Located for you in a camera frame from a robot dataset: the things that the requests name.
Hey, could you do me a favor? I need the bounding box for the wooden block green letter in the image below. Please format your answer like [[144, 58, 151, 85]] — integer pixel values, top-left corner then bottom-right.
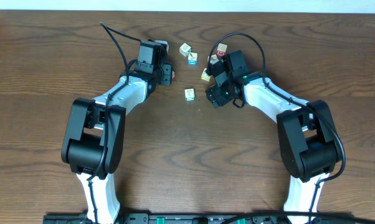
[[184, 88, 196, 101]]

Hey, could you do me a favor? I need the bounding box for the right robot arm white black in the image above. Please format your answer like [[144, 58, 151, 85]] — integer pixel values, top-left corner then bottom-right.
[[206, 50, 346, 223]]

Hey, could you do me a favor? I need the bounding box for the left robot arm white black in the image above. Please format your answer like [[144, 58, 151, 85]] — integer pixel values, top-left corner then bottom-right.
[[61, 40, 173, 223]]

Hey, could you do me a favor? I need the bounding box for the wooden block yellow letter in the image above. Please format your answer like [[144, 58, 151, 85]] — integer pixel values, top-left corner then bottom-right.
[[207, 55, 219, 65]]

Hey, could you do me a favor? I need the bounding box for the wooden block yellow border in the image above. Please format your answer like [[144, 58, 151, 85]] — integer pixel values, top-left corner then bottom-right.
[[201, 68, 211, 82]]

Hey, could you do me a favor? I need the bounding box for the wooden block red letter M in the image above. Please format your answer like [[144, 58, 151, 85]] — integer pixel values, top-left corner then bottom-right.
[[216, 43, 227, 58]]

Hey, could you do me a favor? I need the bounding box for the wooden block green side far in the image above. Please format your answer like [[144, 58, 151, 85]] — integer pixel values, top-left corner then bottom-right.
[[179, 43, 192, 57]]

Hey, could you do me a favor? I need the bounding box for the wooden block blue letter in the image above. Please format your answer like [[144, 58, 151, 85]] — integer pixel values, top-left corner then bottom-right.
[[187, 52, 198, 65]]

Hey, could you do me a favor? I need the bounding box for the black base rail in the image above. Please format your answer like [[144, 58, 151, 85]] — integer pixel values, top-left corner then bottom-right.
[[42, 212, 375, 224]]

